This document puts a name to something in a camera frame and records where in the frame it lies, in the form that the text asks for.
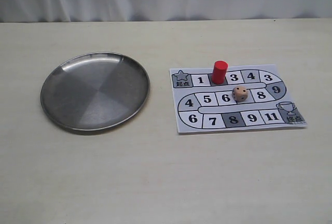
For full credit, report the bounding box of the round steel plate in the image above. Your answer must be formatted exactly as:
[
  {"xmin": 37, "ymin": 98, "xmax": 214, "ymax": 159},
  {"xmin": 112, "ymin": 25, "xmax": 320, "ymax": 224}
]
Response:
[{"xmin": 40, "ymin": 52, "xmax": 150, "ymax": 132}]

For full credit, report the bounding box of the wooden die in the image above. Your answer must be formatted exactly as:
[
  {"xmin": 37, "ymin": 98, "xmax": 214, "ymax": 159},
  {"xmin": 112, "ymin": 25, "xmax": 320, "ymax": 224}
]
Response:
[{"xmin": 232, "ymin": 86, "xmax": 248, "ymax": 102}]

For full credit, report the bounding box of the red cylinder game piece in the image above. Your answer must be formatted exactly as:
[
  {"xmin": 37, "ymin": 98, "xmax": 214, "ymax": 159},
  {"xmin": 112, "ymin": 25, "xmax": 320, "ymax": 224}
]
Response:
[{"xmin": 212, "ymin": 61, "xmax": 228, "ymax": 85}]

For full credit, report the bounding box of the printed paper game board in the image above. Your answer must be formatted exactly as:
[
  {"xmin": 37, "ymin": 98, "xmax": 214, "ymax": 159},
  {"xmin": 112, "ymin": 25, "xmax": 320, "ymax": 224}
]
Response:
[{"xmin": 170, "ymin": 64, "xmax": 307, "ymax": 134}]

